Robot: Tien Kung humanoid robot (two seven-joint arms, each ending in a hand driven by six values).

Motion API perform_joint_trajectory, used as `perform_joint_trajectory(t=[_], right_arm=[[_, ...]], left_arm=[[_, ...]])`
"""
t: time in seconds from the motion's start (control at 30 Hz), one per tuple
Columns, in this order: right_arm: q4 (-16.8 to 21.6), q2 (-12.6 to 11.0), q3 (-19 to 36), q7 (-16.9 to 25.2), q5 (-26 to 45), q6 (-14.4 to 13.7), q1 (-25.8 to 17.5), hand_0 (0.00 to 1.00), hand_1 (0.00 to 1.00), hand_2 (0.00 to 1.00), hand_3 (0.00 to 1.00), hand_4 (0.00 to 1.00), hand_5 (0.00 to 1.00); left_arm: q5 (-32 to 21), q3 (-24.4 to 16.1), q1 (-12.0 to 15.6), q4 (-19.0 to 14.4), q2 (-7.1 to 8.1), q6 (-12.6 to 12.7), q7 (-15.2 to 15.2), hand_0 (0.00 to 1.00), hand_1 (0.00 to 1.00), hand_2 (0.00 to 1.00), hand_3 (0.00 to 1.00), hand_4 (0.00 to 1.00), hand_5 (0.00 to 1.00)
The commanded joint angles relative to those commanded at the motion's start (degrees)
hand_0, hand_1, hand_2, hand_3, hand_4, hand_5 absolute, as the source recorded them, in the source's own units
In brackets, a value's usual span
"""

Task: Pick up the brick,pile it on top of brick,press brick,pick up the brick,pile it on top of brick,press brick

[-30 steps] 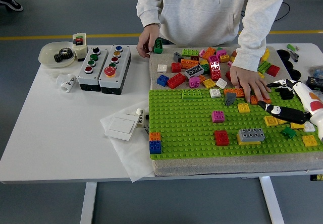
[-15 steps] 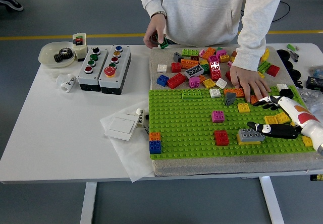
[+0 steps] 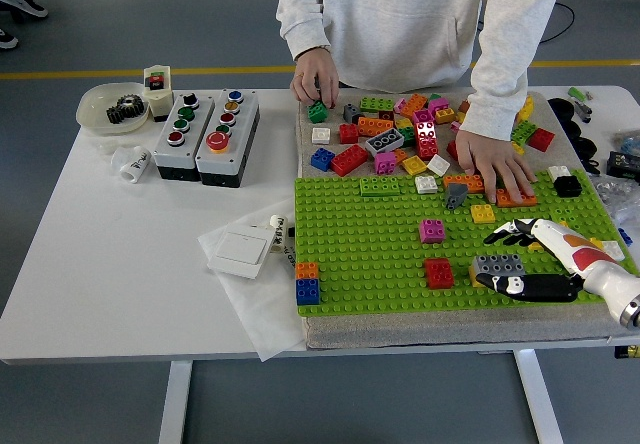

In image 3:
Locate cream switch box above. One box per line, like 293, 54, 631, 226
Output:
142, 65, 175, 123

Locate black brick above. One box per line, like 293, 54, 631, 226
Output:
553, 175, 584, 199

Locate white plastic bowl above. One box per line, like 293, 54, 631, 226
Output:
75, 82, 151, 135

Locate black printed box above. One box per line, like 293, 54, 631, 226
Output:
606, 151, 640, 180

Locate white flat brick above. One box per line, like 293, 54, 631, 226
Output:
426, 153, 452, 178

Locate red long brick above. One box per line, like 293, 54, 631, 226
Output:
329, 144, 369, 178

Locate grey emergency-stop control box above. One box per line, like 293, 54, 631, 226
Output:
193, 88, 261, 189

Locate person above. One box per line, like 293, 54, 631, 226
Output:
0, 0, 50, 50
264, 0, 574, 204

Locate red tall brick white dots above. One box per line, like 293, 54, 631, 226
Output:
414, 121, 440, 161

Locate black floor cable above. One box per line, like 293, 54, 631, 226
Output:
542, 0, 640, 43

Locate dark grey slope brick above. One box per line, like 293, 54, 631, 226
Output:
444, 182, 470, 210

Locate light grey long brick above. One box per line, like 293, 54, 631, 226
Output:
469, 253, 526, 278

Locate orange long brick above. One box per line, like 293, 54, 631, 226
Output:
356, 117, 396, 138
494, 188, 539, 209

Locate clear plastic bag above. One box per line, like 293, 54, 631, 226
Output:
594, 173, 640, 230

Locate white table leg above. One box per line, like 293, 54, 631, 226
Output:
157, 361, 194, 444
512, 348, 564, 444

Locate lime green long brick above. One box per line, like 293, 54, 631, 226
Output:
359, 96, 396, 114
359, 176, 403, 198

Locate person's left hand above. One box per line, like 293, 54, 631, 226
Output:
454, 128, 539, 204

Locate grey brick with dark studs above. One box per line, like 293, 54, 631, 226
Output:
363, 128, 405, 159

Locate grey four-button control box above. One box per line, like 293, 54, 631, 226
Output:
152, 91, 216, 183

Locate white pipe tee fitting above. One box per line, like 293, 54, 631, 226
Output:
109, 144, 153, 185

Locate green studded baseplate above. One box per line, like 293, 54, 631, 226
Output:
293, 169, 640, 318

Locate white printed tube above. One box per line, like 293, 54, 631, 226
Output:
268, 213, 287, 254

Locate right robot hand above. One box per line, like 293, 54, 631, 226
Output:
474, 217, 640, 306

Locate white wall switch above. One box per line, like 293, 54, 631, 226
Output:
207, 226, 275, 280

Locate person's right hand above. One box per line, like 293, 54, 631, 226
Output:
289, 46, 341, 111

